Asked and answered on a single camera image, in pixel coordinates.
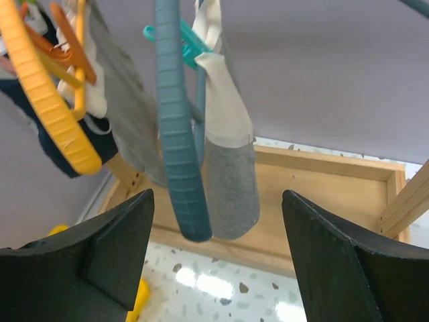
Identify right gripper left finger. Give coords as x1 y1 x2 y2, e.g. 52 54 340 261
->
1 189 154 321

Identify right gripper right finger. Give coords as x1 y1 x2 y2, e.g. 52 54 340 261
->
282 190 428 321

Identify blue-grey hanger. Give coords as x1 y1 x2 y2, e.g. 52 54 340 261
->
399 0 429 19

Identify wooden hanger rack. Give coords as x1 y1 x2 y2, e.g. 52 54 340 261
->
97 144 429 279

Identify navy underwear on orange hanger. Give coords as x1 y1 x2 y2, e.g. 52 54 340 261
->
0 6 119 179

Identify yellow hanger on rack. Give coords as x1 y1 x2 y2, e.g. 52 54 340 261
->
1 1 102 175

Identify grey underwear on teal hanger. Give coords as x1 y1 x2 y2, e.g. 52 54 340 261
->
192 1 260 240

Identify teal hanger with grey underwear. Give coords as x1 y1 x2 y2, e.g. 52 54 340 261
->
154 1 212 242

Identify grey underwear on yellow hanger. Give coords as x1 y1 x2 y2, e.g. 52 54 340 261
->
83 1 166 186

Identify orange hanger on rack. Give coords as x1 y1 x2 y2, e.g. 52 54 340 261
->
19 0 97 85

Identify yellow plastic tray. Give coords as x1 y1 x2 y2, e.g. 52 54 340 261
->
46 223 151 322

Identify teal clothespin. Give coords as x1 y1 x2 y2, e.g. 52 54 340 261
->
143 17 212 73

